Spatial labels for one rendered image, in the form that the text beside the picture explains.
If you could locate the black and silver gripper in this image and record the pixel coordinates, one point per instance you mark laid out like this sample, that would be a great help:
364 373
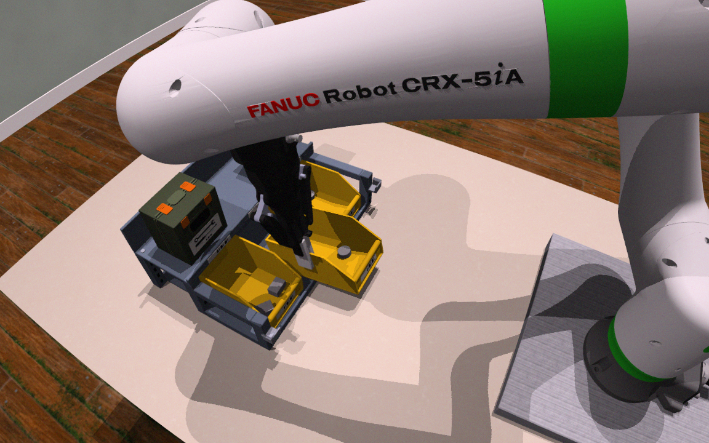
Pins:
291 229

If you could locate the grey low shelf rack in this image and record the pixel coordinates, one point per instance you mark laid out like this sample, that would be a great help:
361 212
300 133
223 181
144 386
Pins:
236 194

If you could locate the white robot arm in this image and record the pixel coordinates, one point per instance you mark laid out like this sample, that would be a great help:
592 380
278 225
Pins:
255 86

